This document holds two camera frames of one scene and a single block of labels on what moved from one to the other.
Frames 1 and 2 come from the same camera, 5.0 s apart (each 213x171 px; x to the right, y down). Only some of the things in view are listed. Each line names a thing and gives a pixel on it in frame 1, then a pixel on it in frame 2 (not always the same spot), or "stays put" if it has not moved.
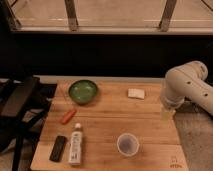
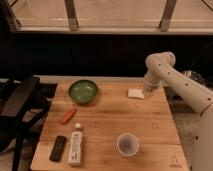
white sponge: (136, 93) stays put
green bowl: (83, 91) stays put
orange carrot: (67, 118) stays put
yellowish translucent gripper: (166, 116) → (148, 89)
